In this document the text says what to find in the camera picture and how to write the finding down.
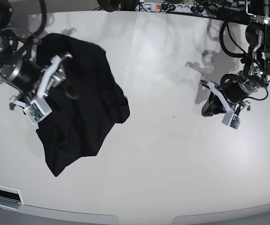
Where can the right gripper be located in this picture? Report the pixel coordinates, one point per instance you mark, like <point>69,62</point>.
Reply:
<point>52,77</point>

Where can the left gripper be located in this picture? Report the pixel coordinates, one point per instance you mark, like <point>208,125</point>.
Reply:
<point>232,92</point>

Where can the black t-shirt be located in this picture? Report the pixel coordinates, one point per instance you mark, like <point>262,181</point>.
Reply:
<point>78,128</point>

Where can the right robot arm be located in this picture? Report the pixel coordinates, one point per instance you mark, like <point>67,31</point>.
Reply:
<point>16,68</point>

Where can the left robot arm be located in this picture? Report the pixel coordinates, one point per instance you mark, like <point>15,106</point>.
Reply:
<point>256,60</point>

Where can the white power strip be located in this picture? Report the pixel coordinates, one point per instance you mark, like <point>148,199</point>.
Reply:
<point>202,7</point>

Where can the grey slotted table fixture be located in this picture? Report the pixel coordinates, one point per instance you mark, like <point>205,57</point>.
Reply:
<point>10,198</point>

